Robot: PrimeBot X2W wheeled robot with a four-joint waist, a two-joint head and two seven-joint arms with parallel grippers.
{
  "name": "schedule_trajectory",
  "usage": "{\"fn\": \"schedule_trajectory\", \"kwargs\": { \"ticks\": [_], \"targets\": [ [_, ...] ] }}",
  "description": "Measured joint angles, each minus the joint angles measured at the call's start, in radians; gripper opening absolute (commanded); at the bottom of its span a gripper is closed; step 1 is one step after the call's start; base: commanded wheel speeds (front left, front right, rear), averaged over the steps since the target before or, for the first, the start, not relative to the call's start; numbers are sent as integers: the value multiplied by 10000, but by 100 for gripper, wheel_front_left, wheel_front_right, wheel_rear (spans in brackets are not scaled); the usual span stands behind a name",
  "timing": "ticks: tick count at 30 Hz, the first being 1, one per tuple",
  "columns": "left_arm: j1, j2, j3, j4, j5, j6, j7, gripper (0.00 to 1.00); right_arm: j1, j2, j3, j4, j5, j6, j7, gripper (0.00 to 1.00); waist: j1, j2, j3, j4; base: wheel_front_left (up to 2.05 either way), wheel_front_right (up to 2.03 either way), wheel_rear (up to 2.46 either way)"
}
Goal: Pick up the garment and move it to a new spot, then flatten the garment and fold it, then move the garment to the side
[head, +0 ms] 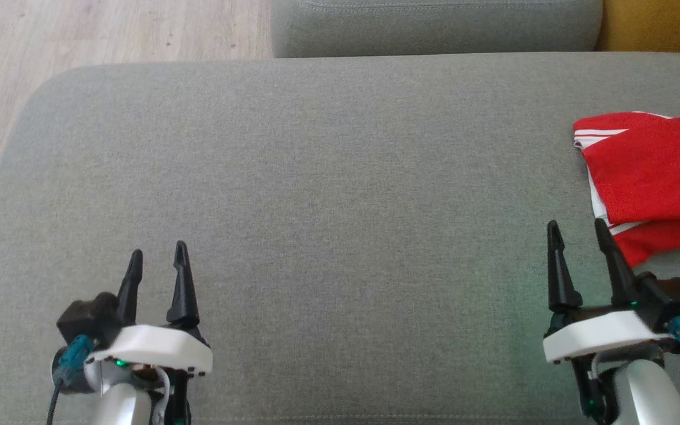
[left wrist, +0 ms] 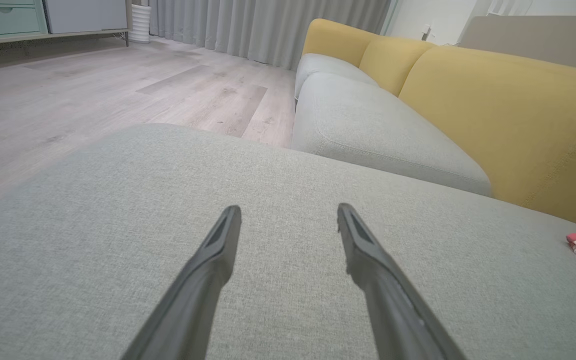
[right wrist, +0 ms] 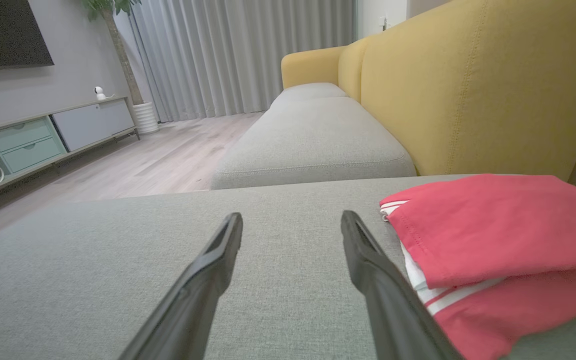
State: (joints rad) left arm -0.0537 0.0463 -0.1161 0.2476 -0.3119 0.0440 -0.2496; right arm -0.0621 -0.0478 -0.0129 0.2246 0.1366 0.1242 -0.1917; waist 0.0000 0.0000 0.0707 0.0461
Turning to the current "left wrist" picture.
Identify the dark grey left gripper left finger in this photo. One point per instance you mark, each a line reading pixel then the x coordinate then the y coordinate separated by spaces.
pixel 193 300

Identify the yellow sofa end cushion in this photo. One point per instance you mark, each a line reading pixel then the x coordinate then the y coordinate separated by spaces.
pixel 335 40

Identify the wide yellow sofa back cushion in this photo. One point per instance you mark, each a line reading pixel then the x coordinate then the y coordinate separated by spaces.
pixel 518 120

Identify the grey pleated curtain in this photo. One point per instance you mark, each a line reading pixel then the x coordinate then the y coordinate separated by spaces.
pixel 268 25

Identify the white wall plug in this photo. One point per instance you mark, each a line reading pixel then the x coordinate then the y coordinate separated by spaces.
pixel 426 31

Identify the narrow yellow sofa back cushion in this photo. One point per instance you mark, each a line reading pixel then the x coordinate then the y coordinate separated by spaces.
pixel 393 62

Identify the white ribbed floor vase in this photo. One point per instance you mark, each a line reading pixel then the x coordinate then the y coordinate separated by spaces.
pixel 140 25

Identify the grey cabinet door panel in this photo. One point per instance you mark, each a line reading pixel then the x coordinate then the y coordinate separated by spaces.
pixel 85 15

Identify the small grey sofa seat cushion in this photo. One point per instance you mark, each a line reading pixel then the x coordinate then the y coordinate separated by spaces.
pixel 323 65

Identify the long grey sofa seat cushion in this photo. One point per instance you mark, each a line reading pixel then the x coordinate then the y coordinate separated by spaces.
pixel 368 130

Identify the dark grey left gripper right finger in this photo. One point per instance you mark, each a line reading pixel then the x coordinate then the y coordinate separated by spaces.
pixel 393 310

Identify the low tv cabinet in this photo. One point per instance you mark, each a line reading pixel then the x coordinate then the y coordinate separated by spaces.
pixel 68 20

